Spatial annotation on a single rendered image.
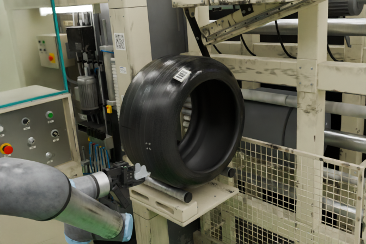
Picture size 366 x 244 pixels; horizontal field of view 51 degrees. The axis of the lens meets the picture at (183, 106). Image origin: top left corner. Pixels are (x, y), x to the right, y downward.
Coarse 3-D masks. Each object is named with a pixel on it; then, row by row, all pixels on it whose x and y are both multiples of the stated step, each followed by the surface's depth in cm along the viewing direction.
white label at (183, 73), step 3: (183, 69) 146; (180, 72) 145; (183, 72) 144; (186, 72) 144; (189, 72) 144; (177, 75) 144; (180, 75) 144; (183, 75) 144; (186, 75) 143; (177, 78) 143; (180, 78) 143; (183, 78) 142; (180, 81) 142
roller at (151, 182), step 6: (150, 180) 170; (156, 180) 168; (150, 186) 170; (156, 186) 166; (162, 186) 164; (168, 186) 162; (168, 192) 161; (174, 192) 159; (180, 192) 157; (186, 192) 156; (180, 198) 156; (186, 198) 155
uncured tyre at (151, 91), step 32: (160, 64) 154; (192, 64) 149; (128, 96) 152; (160, 96) 141; (192, 96) 188; (224, 96) 182; (160, 128) 140; (192, 128) 190; (224, 128) 184; (160, 160) 144; (192, 160) 185; (224, 160) 167
